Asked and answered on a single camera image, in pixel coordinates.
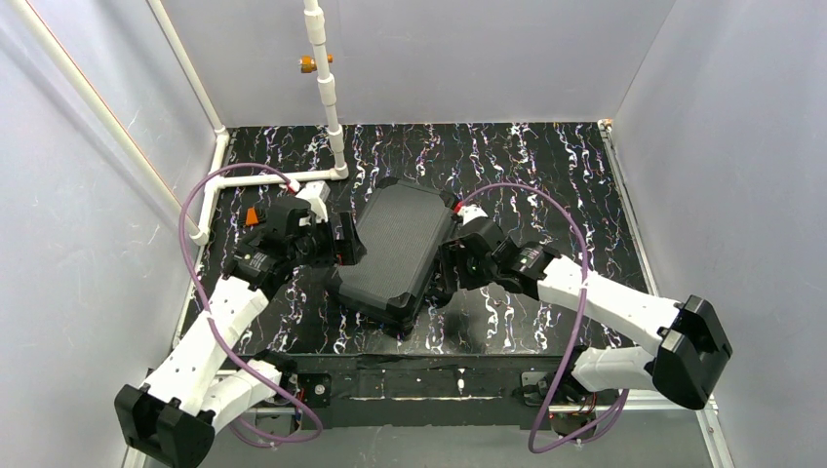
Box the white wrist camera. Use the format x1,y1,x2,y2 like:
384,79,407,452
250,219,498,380
295,180,330,223
454,203,489,225

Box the white PVC pipe stand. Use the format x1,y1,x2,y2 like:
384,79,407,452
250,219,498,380
213,1,349,186

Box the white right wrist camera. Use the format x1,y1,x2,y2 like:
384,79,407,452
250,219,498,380
454,203,489,225

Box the white corner pipe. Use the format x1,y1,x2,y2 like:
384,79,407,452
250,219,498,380
145,0,231,247

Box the orange valve knob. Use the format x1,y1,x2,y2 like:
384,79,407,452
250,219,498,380
298,54,334,74

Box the black poker set case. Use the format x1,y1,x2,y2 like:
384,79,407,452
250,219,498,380
326,177,458,334

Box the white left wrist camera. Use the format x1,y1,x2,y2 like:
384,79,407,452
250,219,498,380
295,180,330,223

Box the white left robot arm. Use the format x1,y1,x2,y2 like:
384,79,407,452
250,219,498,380
114,196,366,467

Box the small orange black object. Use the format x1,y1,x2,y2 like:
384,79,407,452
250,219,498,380
244,207,267,227

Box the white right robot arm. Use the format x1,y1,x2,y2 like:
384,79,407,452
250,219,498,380
439,217,733,410

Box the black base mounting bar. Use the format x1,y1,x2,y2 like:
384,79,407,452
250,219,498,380
256,350,561,429

